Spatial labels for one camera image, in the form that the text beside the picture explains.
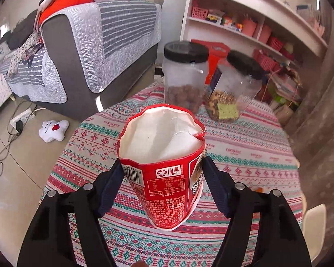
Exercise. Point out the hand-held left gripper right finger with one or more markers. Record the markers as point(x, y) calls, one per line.
point(214, 183)

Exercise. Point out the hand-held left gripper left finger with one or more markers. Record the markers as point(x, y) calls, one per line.
point(112, 183)

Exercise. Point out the red instant noodle cup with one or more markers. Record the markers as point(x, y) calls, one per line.
point(167, 194)

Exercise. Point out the patterned tablecloth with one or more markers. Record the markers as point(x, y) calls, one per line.
point(253, 150)

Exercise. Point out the white plush toy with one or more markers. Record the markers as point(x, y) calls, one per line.
point(54, 130)

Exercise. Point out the clear jar with green packet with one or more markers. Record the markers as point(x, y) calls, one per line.
point(233, 89)

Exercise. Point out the dark blue box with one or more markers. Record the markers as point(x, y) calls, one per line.
point(213, 80)

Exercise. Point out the cream chair seat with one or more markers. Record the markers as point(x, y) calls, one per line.
point(314, 228)

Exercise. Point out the white power strip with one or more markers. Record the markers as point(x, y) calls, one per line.
point(22, 116)

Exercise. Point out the clear jar with brown balls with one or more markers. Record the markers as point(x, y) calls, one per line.
point(183, 75)

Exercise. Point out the pink lattice basket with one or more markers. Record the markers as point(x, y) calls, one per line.
point(199, 13)
point(265, 60)
point(275, 44)

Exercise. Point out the red gift box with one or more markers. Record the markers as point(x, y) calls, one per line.
point(217, 50)

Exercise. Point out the pink plastic bin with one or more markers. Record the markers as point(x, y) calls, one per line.
point(249, 27)
point(264, 34)

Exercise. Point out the grey sofa with quilt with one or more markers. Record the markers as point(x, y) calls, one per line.
point(122, 25)

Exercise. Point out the red cushion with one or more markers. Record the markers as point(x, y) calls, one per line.
point(69, 1)

